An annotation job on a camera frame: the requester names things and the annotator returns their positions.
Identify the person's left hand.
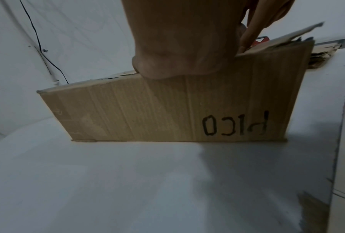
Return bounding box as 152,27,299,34
121,0,250,80

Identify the thin black wall cable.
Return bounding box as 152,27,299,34
18,0,69,85

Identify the small low cardboard box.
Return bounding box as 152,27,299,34
307,43,343,70
36,21,325,143

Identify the person's right hand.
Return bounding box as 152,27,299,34
238,0,295,54

